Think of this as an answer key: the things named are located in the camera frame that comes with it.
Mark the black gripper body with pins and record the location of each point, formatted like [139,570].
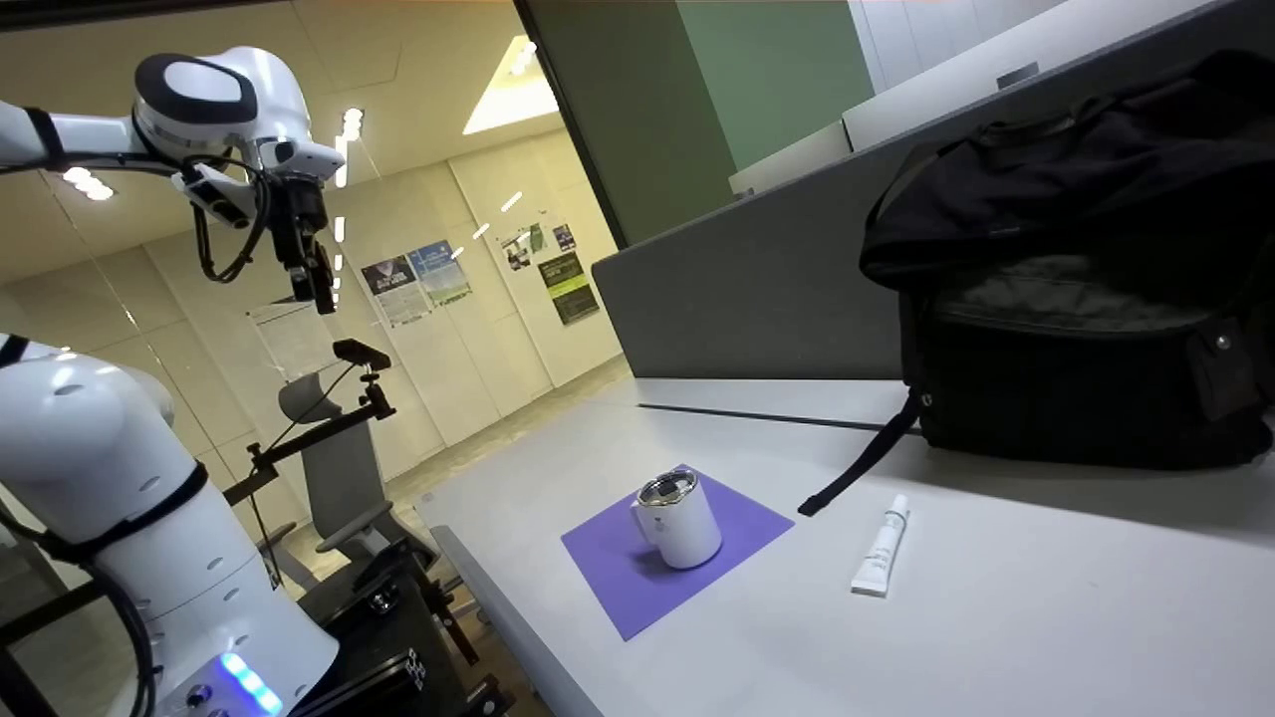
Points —
[297,225]

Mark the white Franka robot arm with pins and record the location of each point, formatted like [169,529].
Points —
[121,503]

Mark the white mug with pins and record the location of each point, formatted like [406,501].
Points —
[686,538]

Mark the grey chair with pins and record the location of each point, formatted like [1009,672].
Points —
[339,473]

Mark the square ceiling light panel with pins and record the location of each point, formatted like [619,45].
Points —
[516,90]

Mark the black cart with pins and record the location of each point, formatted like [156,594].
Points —
[386,639]

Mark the grey partition panel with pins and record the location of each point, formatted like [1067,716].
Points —
[760,294]

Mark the purple mat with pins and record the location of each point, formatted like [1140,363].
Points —
[747,529]

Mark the white tube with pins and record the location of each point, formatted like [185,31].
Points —
[882,549]

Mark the black backpack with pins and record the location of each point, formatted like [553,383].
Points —
[1063,383]

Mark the wall poster with photo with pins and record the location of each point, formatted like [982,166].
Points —
[391,287]

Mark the black camera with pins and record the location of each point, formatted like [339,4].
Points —
[359,353]

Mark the blue wall poster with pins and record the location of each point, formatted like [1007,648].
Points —
[439,272]

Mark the black camera stand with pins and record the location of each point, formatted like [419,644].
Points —
[313,440]

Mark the small wall notice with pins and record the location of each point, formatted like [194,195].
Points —
[516,254]

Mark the dark green wall poster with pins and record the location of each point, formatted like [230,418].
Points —
[570,287]

